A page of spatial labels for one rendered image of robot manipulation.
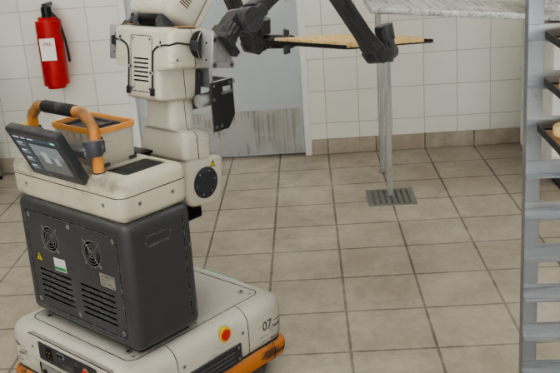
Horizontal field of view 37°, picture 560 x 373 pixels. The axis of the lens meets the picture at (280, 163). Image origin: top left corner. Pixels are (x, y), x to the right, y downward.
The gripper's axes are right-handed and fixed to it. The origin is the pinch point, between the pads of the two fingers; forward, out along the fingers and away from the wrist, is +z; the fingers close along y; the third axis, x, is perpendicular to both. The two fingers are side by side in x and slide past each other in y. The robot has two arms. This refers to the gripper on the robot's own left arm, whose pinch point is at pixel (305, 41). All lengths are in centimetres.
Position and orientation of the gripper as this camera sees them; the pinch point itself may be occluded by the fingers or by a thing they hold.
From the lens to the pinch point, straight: 346.1
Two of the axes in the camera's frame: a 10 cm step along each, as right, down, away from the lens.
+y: 0.2, 9.8, 2.2
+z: 10.0, -0.3, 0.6
